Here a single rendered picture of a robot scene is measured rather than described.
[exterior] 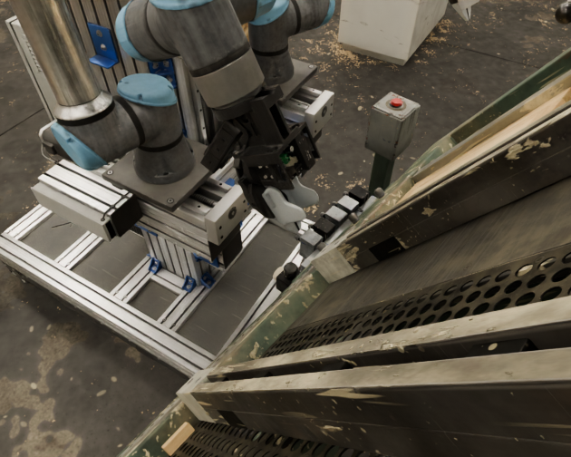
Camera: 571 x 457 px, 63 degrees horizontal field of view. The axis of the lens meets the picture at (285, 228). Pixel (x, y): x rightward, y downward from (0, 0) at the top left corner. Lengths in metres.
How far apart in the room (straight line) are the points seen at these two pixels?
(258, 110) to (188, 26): 0.11
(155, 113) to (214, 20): 0.56
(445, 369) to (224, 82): 0.38
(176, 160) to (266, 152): 0.61
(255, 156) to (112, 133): 0.51
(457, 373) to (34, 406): 1.98
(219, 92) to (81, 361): 1.76
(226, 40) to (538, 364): 0.42
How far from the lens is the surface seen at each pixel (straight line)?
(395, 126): 1.58
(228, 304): 1.90
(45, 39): 0.96
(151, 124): 1.06
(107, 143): 1.03
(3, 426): 2.19
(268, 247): 2.06
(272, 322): 1.06
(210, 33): 0.53
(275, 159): 0.55
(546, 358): 0.24
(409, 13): 3.55
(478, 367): 0.27
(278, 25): 1.41
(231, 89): 0.54
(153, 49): 0.61
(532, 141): 0.67
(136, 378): 2.06
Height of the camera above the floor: 1.82
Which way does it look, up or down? 49 degrees down
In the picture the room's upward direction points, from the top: straight up
